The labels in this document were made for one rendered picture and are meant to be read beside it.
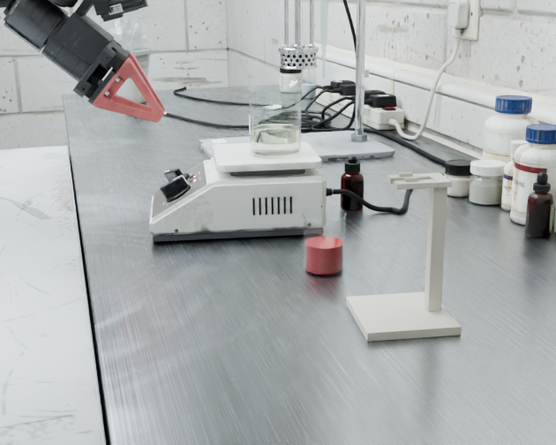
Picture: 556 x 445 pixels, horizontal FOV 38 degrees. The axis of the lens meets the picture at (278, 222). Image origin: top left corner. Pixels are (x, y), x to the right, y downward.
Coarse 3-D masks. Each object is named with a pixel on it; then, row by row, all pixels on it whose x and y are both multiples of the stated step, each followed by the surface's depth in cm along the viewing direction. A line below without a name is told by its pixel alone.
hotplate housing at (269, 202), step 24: (216, 192) 90; (240, 192) 90; (264, 192) 91; (288, 192) 91; (312, 192) 91; (168, 216) 90; (192, 216) 90; (216, 216) 91; (240, 216) 91; (264, 216) 91; (288, 216) 92; (168, 240) 91
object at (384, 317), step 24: (432, 192) 67; (432, 216) 68; (432, 240) 68; (432, 264) 69; (432, 288) 69; (360, 312) 70; (384, 312) 70; (408, 312) 70; (432, 312) 70; (384, 336) 66; (408, 336) 67; (432, 336) 67
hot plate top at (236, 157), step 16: (224, 144) 101; (240, 144) 101; (304, 144) 100; (224, 160) 92; (240, 160) 92; (256, 160) 92; (272, 160) 92; (288, 160) 92; (304, 160) 91; (320, 160) 92
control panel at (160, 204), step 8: (192, 168) 101; (200, 168) 99; (200, 176) 95; (192, 184) 94; (200, 184) 92; (160, 192) 99; (192, 192) 90; (160, 200) 96; (176, 200) 91; (160, 208) 92; (152, 216) 91
